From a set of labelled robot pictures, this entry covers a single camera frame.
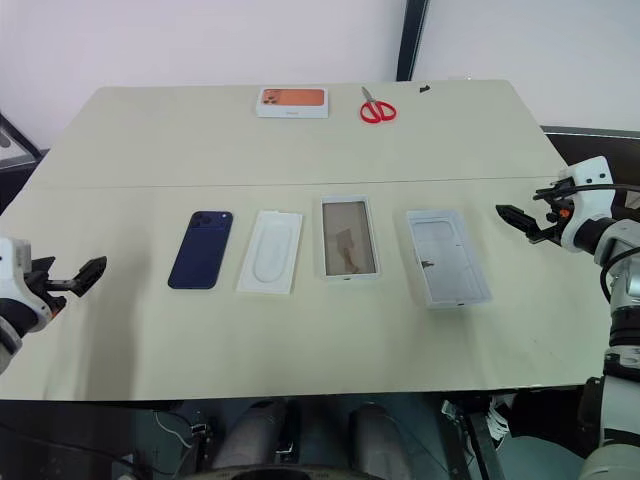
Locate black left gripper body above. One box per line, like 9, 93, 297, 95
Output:
33, 272, 70, 317

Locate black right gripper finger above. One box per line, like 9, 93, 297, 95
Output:
494, 203, 544, 245
532, 181, 567, 201

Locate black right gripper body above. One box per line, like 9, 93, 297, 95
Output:
539, 197, 572, 245

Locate dark blue smartphone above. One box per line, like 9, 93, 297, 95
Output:
167, 209, 236, 292

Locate white paper insert tray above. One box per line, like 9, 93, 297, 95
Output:
235, 209, 305, 297

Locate orange print phone box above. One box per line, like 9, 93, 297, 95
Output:
255, 86, 330, 121

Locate black side table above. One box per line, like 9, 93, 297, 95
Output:
541, 124, 640, 217

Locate white paper tags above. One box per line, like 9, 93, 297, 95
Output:
485, 397, 512, 437

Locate dark rounded grey shape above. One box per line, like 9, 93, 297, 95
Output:
212, 398, 302, 472
348, 401, 419, 480

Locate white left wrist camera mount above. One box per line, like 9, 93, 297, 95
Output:
0, 237, 57, 335

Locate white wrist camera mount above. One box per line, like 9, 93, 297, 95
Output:
557, 156, 614, 251
0, 237, 57, 335

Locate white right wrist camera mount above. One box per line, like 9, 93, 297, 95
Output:
557, 156, 614, 251

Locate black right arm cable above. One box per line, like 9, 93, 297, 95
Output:
569, 183, 640, 304

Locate dark metal frame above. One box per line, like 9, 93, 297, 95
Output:
0, 110, 41, 174

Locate red handled scissors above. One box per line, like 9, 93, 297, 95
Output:
359, 85, 399, 124

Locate thin white cable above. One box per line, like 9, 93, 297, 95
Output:
151, 408, 197, 450

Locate dark upright post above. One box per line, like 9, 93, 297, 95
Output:
396, 0, 432, 82

